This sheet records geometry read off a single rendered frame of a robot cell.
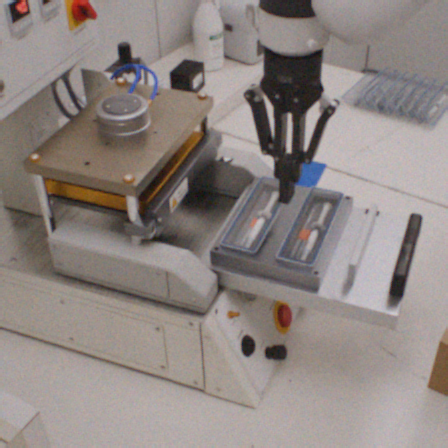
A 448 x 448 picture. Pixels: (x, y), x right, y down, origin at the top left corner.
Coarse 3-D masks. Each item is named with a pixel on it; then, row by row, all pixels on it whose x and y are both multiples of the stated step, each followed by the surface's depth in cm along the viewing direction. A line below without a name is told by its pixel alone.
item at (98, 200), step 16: (192, 144) 105; (176, 160) 102; (160, 176) 98; (64, 192) 98; (80, 192) 97; (96, 192) 96; (112, 192) 95; (144, 192) 95; (96, 208) 98; (112, 208) 97; (144, 208) 94
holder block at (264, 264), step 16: (304, 192) 106; (240, 208) 103; (288, 208) 103; (288, 224) 100; (336, 224) 100; (272, 240) 97; (336, 240) 98; (224, 256) 95; (240, 256) 94; (256, 256) 94; (272, 256) 94; (320, 256) 94; (256, 272) 94; (272, 272) 93; (288, 272) 92; (304, 272) 91; (320, 272) 91
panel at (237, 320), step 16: (224, 304) 98; (240, 304) 102; (256, 304) 106; (272, 304) 111; (288, 304) 116; (224, 320) 98; (240, 320) 102; (256, 320) 106; (272, 320) 110; (240, 336) 101; (256, 336) 105; (272, 336) 109; (240, 352) 100; (256, 352) 104; (256, 368) 104; (272, 368) 108; (256, 384) 103
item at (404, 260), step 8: (416, 216) 99; (408, 224) 98; (416, 224) 97; (408, 232) 96; (416, 232) 96; (408, 240) 95; (416, 240) 95; (400, 248) 94; (408, 248) 93; (400, 256) 92; (408, 256) 92; (400, 264) 91; (408, 264) 91; (400, 272) 89; (408, 272) 90; (392, 280) 90; (400, 280) 89; (392, 288) 91; (400, 288) 90; (400, 296) 91
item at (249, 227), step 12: (264, 180) 107; (276, 180) 107; (252, 192) 105; (264, 192) 105; (276, 192) 105; (252, 204) 102; (264, 204) 102; (276, 204) 102; (240, 216) 100; (252, 216) 100; (264, 216) 100; (240, 228) 98; (252, 228) 98; (264, 228) 98; (228, 240) 95; (240, 240) 95; (252, 240) 95
